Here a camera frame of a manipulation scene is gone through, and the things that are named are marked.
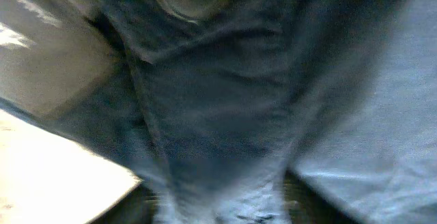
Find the navy blue shorts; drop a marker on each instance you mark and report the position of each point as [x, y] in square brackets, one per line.
[238, 111]

